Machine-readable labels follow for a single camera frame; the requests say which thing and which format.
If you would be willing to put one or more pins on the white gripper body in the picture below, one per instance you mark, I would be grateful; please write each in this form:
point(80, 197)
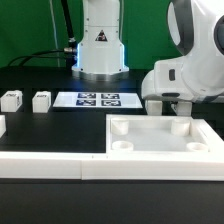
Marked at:
point(165, 82)

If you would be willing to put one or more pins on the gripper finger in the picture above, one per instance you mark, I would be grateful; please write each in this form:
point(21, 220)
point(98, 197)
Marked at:
point(153, 108)
point(184, 108)

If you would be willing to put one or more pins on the white square table top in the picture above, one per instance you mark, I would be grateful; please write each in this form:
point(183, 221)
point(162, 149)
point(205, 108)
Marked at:
point(155, 134)

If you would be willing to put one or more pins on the white U-shaped obstacle fence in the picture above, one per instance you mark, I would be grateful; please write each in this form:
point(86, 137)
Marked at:
point(115, 166)

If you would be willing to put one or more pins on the white sheet with AprilTags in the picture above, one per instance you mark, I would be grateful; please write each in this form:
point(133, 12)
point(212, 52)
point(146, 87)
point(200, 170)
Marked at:
point(97, 100)

